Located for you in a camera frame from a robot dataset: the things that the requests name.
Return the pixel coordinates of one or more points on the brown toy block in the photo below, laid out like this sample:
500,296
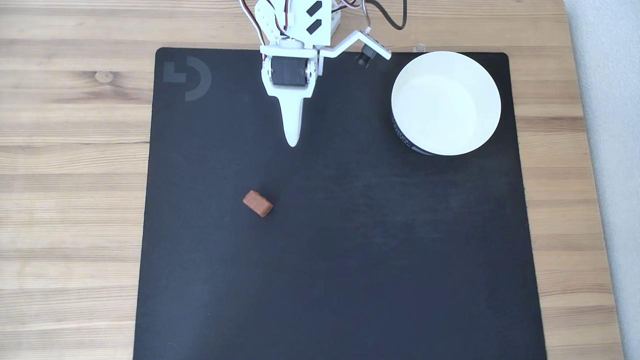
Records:
258,203

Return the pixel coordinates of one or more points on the small clear plastic clip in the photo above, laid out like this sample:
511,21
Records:
419,48

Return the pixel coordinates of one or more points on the black desk mat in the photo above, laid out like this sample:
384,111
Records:
325,250

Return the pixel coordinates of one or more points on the white bowl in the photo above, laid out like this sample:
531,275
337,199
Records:
445,105

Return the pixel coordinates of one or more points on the gripper camera on white bracket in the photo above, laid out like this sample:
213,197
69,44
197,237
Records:
357,40

